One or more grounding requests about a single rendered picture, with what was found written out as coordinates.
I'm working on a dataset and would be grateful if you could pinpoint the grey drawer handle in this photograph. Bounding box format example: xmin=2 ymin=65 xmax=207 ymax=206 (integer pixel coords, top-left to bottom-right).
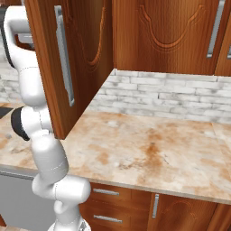
xmin=92 ymin=188 xmax=121 ymax=197
xmin=92 ymin=214 xmax=124 ymax=225

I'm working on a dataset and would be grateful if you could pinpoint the shallow wooden drawer front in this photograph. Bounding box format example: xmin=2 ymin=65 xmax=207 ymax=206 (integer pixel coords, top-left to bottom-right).
xmin=88 ymin=181 xmax=134 ymax=203

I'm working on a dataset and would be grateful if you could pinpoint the grey dishwasher front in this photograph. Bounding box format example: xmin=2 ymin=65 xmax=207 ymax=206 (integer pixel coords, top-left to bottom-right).
xmin=0 ymin=171 xmax=58 ymax=231

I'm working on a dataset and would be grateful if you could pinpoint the narrow wooden wall cabinet door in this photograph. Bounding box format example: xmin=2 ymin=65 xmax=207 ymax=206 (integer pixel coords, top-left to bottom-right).
xmin=213 ymin=17 xmax=231 ymax=78

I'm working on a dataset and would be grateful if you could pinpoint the deep wooden drawer front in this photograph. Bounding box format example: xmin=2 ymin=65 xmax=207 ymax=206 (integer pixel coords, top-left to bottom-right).
xmin=79 ymin=199 xmax=133 ymax=231

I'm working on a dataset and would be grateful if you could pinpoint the large wooden cabinet door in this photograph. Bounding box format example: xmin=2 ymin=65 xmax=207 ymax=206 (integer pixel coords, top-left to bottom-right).
xmin=23 ymin=0 xmax=115 ymax=141

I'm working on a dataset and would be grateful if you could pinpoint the dark flat worktop fitting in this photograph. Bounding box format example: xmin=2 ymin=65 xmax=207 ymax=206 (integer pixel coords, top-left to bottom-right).
xmin=0 ymin=106 xmax=14 ymax=119

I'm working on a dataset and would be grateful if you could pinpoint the grey base cabinet handle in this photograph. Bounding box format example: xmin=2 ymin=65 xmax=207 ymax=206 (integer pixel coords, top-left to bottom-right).
xmin=151 ymin=193 xmax=160 ymax=219

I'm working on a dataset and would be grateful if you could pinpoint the long grey cabinet door handle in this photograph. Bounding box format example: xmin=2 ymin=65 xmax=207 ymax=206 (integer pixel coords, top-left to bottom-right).
xmin=53 ymin=5 xmax=76 ymax=108

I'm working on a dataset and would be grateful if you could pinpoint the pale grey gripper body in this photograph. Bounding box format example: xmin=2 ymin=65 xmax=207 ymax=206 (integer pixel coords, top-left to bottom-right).
xmin=16 ymin=32 xmax=34 ymax=45

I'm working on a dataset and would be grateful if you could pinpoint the plain wooden base cabinet door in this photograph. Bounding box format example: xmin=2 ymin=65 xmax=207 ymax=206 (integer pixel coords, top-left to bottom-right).
xmin=207 ymin=203 xmax=231 ymax=231

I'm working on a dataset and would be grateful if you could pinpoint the carved wooden wall cabinet door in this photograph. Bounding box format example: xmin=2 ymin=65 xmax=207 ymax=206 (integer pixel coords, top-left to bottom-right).
xmin=113 ymin=0 xmax=231 ymax=77

